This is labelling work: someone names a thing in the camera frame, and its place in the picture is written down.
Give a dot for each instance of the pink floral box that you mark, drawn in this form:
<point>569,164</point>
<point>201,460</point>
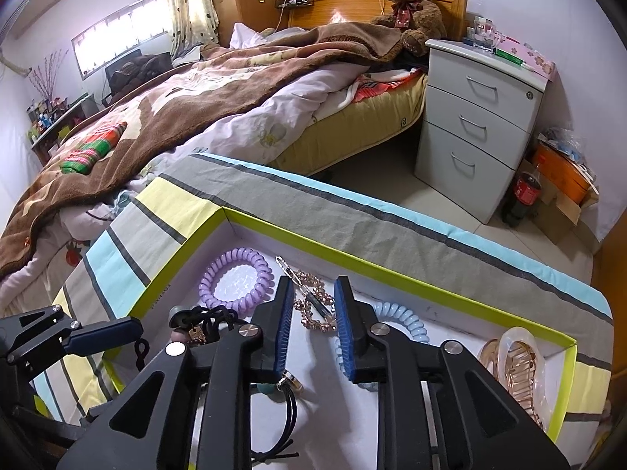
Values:
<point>534,61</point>

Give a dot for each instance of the plastic bag of items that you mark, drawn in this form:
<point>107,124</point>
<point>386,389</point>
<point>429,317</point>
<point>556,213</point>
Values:
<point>568,142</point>

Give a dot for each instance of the window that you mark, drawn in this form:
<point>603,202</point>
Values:
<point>112,34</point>

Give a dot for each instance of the grey drawer nightstand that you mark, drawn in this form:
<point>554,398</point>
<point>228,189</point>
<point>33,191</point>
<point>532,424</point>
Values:
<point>465,166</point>

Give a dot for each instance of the red patterned cloth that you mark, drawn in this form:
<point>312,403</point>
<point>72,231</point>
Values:
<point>377,90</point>

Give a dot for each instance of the orange box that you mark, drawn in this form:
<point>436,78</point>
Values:
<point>563,176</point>

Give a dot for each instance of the cardboard box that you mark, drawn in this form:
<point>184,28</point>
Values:
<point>558,215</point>

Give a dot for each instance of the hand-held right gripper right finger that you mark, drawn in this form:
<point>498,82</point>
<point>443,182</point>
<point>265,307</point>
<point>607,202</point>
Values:
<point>343,333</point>

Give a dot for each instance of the wooden door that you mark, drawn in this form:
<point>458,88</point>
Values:
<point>610,264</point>

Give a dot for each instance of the white quilt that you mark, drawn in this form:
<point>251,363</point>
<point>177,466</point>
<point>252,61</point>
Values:
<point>274,117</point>

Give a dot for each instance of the brown blanket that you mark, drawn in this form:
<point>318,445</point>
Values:
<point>196,107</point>

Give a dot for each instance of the wooden headboard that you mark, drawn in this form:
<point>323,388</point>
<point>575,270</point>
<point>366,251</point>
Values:
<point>343,7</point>

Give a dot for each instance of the brown teddy bear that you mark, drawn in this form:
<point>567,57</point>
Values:
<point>416,14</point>

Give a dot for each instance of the dry branches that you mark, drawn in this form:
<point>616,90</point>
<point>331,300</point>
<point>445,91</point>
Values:
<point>46,76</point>

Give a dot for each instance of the clear plastic organizer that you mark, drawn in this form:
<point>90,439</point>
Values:
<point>482,34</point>

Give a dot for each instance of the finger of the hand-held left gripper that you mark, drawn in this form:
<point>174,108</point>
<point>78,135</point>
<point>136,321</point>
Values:
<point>103,335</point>

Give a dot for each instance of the yellow mattress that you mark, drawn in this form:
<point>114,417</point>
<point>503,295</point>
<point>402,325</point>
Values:
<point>352,127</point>

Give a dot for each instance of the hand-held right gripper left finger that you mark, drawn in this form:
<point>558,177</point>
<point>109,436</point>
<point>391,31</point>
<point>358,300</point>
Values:
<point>286,328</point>

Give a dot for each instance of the black monitor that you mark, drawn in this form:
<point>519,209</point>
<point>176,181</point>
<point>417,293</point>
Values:
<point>117,71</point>

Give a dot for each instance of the cluttered shelf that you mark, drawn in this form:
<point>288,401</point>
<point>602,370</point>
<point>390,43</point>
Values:
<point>54,122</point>

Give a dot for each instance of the gold rhinestone hair clip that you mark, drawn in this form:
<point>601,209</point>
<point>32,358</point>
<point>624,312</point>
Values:
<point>308,323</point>

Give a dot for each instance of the cola bottle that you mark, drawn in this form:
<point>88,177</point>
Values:
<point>526,191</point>

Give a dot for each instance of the green cardboard box tray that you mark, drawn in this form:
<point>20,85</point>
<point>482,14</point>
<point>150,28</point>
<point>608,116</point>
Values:
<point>318,421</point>

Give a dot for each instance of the patterned curtain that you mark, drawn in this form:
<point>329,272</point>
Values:
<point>188,5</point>

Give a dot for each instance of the red green plaid cloth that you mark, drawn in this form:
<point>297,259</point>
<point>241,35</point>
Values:
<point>93,149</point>

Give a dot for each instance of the pink translucent hair claw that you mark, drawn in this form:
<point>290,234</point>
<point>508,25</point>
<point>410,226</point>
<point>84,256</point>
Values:
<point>519,367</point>

